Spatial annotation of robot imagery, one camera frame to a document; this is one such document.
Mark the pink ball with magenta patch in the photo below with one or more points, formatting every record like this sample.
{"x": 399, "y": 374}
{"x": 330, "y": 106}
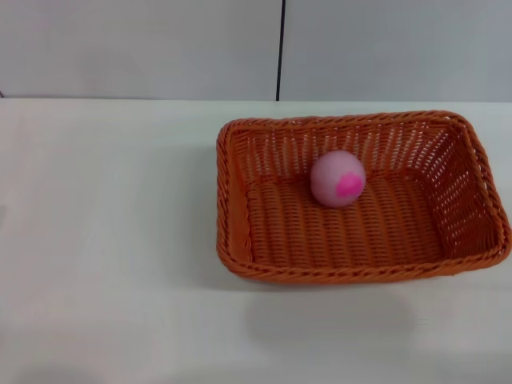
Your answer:
{"x": 332, "y": 176}

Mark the black vertical wall strip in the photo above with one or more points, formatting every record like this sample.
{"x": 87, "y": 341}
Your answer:
{"x": 280, "y": 48}

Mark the orange woven wicker basket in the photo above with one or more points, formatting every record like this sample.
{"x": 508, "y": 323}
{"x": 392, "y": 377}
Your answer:
{"x": 360, "y": 244}

